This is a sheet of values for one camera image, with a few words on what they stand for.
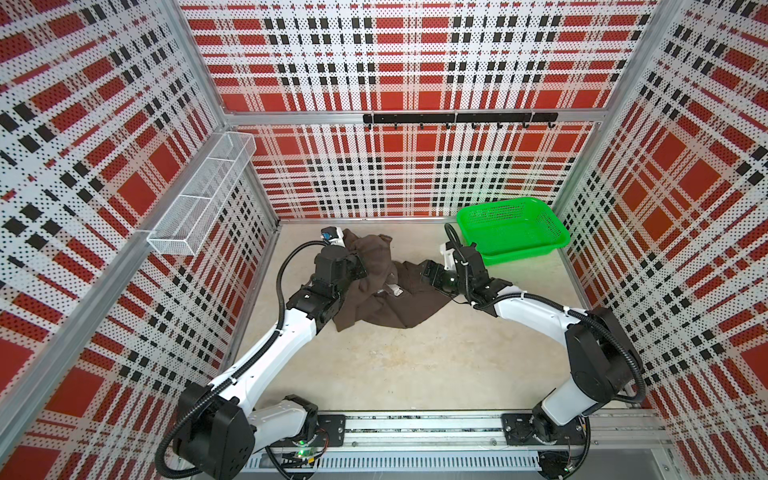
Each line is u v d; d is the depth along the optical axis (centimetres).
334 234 68
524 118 88
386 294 88
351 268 63
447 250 80
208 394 40
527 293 58
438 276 77
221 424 38
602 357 45
